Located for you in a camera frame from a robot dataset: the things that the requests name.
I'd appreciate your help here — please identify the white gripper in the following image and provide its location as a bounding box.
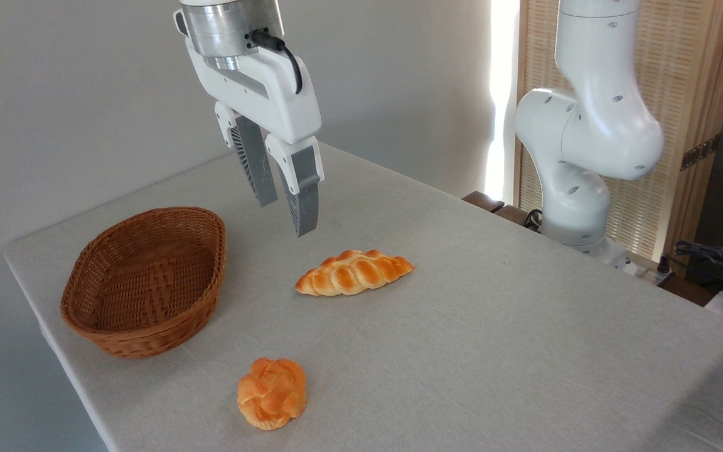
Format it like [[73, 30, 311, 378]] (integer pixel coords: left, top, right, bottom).
[[185, 38, 325, 238]]

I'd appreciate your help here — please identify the long braided bread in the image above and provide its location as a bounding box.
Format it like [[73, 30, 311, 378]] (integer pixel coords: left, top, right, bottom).
[[294, 249, 416, 298]]

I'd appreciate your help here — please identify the brown wicker basket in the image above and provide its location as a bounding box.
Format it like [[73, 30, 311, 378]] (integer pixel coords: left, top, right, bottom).
[[60, 207, 227, 360]]

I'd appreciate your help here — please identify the round knotted bread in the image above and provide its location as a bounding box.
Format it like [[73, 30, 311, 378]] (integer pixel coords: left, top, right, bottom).
[[237, 357, 308, 431]]

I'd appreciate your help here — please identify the dark brown wooden block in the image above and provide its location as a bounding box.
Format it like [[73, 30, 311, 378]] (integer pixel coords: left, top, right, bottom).
[[495, 204, 541, 232], [462, 191, 506, 214]]

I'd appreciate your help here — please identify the light grey tablecloth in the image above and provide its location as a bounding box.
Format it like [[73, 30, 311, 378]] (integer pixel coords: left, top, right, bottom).
[[3, 143, 723, 452]]

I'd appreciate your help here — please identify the wooden slatted folding screen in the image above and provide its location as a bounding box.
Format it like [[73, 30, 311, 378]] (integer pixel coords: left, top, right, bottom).
[[515, 0, 723, 264]]

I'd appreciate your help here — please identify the brass screen hinge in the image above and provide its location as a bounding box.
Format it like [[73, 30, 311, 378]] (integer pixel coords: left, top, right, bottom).
[[680, 134, 722, 171]]

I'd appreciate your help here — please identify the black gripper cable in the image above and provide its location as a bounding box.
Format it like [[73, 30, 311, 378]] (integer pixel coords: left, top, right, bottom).
[[249, 30, 304, 95]]

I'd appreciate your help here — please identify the black cable bundle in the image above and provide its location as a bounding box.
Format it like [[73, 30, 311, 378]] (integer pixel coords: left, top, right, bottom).
[[674, 240, 723, 291]]

